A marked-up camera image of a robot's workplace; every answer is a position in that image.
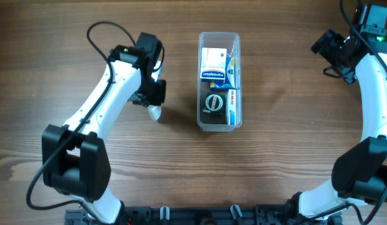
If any clear plastic container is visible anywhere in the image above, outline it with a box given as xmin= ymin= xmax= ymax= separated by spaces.
xmin=197 ymin=32 xmax=243 ymax=132

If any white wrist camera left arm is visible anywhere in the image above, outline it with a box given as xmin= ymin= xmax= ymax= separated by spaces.
xmin=151 ymin=61 xmax=163 ymax=82

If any white blue Hansaplast box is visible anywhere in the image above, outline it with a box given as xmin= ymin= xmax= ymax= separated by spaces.
xmin=199 ymin=47 xmax=227 ymax=83

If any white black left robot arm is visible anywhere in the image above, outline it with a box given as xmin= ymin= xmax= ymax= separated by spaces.
xmin=42 ymin=32 xmax=166 ymax=224

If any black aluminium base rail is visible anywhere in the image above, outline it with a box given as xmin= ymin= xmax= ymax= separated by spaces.
xmin=64 ymin=203 xmax=343 ymax=225

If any green white round-logo box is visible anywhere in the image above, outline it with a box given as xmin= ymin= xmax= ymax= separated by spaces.
xmin=201 ymin=92 xmax=226 ymax=117

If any white glue bottle clear cap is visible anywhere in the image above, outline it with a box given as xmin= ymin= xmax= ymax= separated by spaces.
xmin=147 ymin=105 xmax=162 ymax=121

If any blue yellow medicine box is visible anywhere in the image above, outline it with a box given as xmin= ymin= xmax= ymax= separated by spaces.
xmin=210 ymin=57 xmax=236 ymax=91

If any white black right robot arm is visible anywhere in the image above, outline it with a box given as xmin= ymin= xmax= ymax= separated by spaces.
xmin=276 ymin=2 xmax=387 ymax=224

